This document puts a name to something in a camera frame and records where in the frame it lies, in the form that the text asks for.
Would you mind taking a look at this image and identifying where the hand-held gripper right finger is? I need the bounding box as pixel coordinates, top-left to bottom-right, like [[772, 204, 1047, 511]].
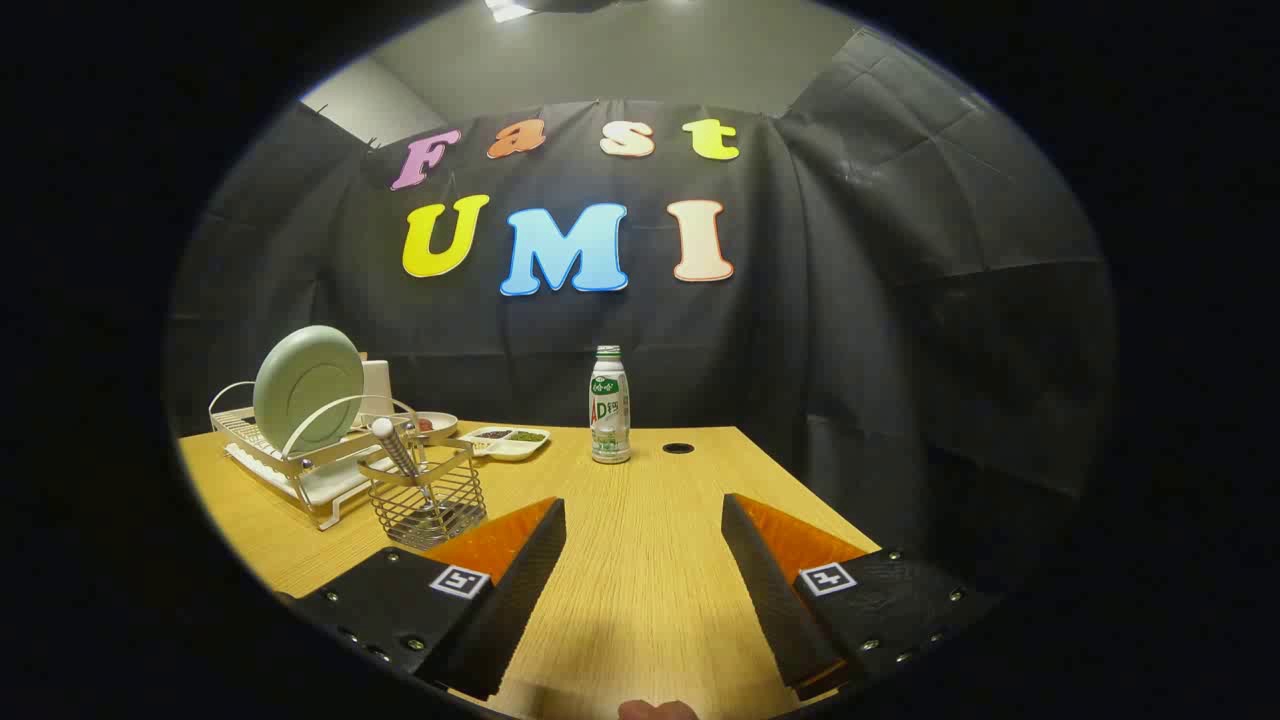
[[722, 493, 1001, 701]]

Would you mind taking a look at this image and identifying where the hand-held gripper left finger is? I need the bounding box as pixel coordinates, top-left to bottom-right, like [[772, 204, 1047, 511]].
[[275, 497, 567, 701]]

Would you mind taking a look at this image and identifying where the metal wire basket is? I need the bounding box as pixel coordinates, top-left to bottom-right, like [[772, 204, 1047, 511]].
[[357, 440, 488, 551]]

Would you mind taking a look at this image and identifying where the metal spoon with checked handle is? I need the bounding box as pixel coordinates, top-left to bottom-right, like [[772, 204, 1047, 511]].
[[370, 418, 441, 521]]

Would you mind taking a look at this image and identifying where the white wire dish rack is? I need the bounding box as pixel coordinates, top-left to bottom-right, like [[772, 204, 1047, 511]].
[[208, 380, 471, 531]]

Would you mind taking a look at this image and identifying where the pale green plate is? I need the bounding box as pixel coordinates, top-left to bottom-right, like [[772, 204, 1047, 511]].
[[253, 325, 366, 459]]

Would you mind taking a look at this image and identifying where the white divided tray with beans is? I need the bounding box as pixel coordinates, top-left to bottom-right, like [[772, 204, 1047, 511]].
[[458, 426, 552, 461]]

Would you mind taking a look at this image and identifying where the white green-label drink bottle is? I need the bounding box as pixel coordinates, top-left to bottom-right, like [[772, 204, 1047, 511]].
[[589, 346, 632, 465]]

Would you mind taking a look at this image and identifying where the white drip tray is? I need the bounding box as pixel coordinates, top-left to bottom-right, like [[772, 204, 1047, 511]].
[[225, 440, 376, 506]]

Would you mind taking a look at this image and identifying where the white toaster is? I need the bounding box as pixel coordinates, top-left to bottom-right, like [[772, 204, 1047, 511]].
[[360, 360, 393, 421]]

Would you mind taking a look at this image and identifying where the black backdrop cloth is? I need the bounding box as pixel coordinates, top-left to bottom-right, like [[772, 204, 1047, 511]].
[[165, 25, 1116, 601]]

